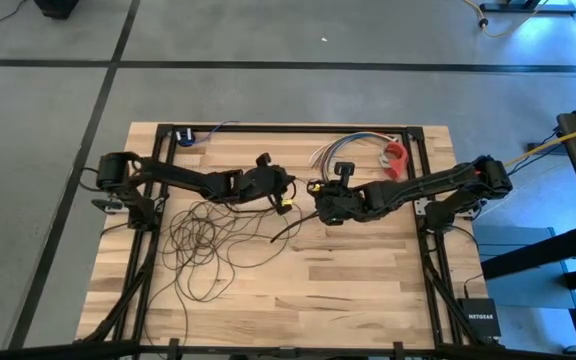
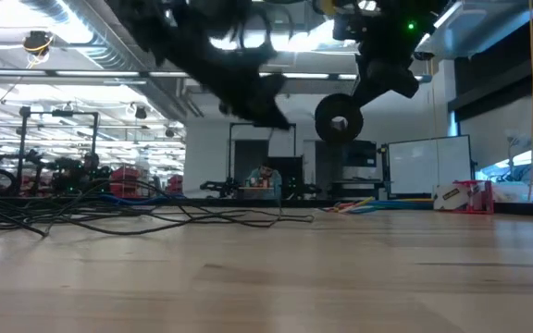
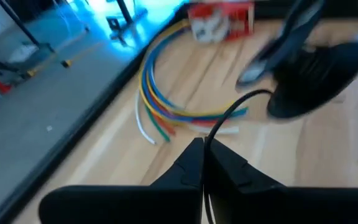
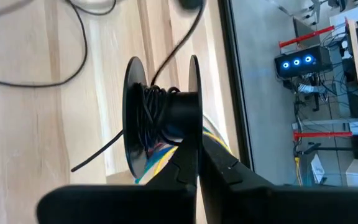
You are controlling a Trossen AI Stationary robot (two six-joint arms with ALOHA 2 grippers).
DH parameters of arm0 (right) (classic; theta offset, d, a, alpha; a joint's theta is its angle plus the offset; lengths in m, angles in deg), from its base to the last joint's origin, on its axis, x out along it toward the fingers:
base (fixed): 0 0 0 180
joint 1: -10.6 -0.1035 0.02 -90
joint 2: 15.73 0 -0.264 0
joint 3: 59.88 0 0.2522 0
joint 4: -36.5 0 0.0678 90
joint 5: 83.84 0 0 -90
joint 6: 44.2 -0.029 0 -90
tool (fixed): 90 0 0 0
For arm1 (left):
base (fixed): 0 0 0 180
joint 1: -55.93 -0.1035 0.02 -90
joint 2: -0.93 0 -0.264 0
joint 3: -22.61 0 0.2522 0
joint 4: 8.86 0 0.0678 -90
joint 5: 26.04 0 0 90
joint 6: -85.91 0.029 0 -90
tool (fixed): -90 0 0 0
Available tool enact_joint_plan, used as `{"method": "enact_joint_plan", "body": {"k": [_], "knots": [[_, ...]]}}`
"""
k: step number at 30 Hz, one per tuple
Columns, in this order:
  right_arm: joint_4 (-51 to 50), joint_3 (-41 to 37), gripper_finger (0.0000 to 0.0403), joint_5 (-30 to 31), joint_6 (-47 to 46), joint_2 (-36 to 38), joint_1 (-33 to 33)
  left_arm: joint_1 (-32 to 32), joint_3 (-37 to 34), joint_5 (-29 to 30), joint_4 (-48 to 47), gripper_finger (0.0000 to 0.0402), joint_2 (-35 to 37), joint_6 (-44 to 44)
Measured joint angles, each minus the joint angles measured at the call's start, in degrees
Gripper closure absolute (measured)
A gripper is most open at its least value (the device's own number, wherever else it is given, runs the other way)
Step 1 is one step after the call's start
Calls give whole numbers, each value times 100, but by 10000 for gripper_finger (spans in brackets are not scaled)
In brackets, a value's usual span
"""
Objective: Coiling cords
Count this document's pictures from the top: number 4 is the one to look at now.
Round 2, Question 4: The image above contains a long black cord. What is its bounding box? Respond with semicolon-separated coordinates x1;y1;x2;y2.
0;0;206;174

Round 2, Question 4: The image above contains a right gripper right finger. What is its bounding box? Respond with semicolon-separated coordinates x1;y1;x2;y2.
200;134;275;224

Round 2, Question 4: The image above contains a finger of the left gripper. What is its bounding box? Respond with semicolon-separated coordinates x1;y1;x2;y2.
178;0;205;10

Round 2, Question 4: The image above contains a black computer with blue lights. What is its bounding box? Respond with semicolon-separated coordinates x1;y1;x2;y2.
274;45;334;78

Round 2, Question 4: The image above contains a red stand leg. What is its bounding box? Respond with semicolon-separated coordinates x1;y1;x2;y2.
278;25;336;48
293;130;354;141

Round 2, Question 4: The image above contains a colourful cable bundle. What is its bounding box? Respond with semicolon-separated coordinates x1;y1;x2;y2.
152;130;231;178

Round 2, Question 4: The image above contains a black plastic spool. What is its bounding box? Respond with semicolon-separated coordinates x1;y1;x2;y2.
122;54;204;187

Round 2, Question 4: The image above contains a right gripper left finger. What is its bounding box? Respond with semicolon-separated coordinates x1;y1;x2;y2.
146;133;200;187

